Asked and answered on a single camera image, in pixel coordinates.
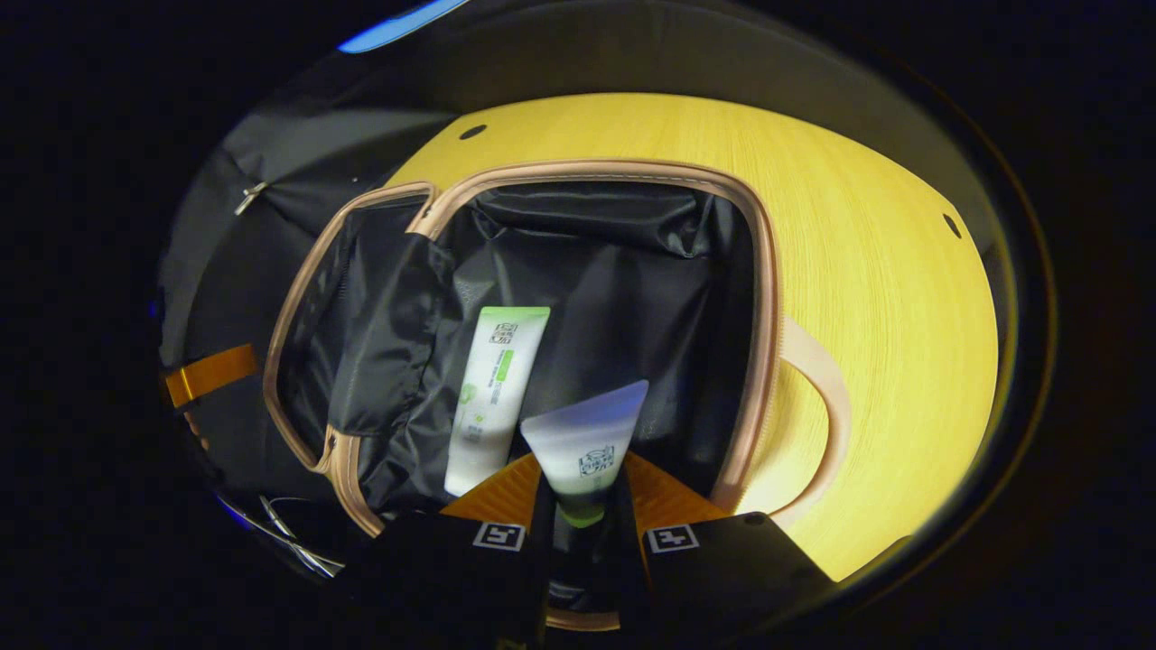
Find beige suitcase with black lining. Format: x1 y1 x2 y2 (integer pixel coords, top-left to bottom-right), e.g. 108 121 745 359
262 159 853 633

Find white-ended cream tube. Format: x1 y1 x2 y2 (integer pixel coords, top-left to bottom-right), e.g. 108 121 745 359
521 379 650 599

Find green-ended white cream tube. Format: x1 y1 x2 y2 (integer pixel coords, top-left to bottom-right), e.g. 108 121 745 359
443 305 552 498

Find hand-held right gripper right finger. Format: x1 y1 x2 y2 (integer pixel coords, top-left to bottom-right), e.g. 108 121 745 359
617 451 837 644

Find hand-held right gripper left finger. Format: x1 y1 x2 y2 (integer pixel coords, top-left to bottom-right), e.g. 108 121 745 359
348 451 554 650

